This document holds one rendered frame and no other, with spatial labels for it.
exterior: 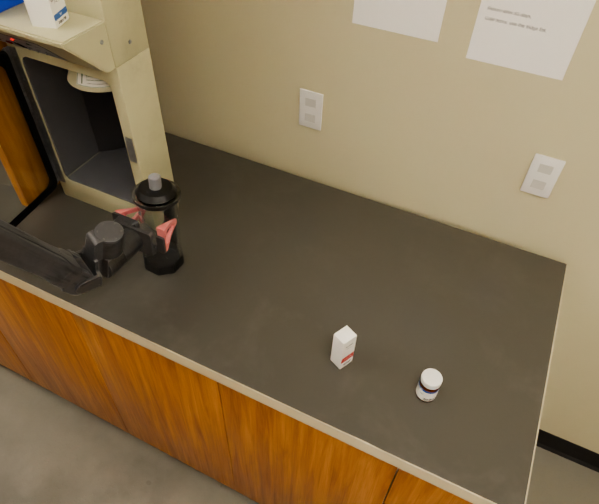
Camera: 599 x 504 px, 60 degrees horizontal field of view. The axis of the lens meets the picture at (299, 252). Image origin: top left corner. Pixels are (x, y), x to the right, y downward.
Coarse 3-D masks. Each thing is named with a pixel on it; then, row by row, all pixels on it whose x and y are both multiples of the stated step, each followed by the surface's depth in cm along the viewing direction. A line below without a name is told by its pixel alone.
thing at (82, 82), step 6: (72, 72) 120; (72, 78) 120; (78, 78) 119; (84, 78) 119; (90, 78) 118; (96, 78) 118; (72, 84) 121; (78, 84) 120; (84, 84) 119; (90, 84) 119; (96, 84) 119; (102, 84) 119; (84, 90) 120; (90, 90) 119; (96, 90) 119; (102, 90) 120; (108, 90) 120
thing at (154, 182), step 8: (152, 176) 116; (160, 176) 116; (144, 184) 118; (152, 184) 116; (160, 184) 117; (168, 184) 119; (136, 192) 117; (144, 192) 116; (152, 192) 116; (160, 192) 117; (168, 192) 117; (176, 192) 119; (144, 200) 116; (152, 200) 115; (160, 200) 116; (168, 200) 117
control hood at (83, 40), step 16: (0, 16) 101; (16, 16) 101; (80, 16) 102; (0, 32) 102; (16, 32) 98; (32, 32) 97; (48, 32) 97; (64, 32) 97; (80, 32) 97; (96, 32) 101; (48, 48) 101; (64, 48) 95; (80, 48) 98; (96, 48) 102; (80, 64) 108; (96, 64) 103; (112, 64) 107
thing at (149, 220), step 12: (168, 180) 122; (132, 192) 118; (180, 192) 120; (144, 204) 115; (156, 204) 116; (168, 204) 116; (144, 216) 119; (156, 216) 118; (168, 216) 120; (144, 228) 122; (180, 240) 130; (156, 252) 126; (168, 252) 127; (180, 252) 131; (156, 264) 129; (168, 264) 129
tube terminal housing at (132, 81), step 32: (64, 0) 103; (96, 0) 99; (128, 0) 105; (128, 32) 108; (64, 64) 115; (128, 64) 111; (128, 96) 115; (128, 128) 120; (160, 128) 129; (160, 160) 134; (64, 192) 151; (96, 192) 144
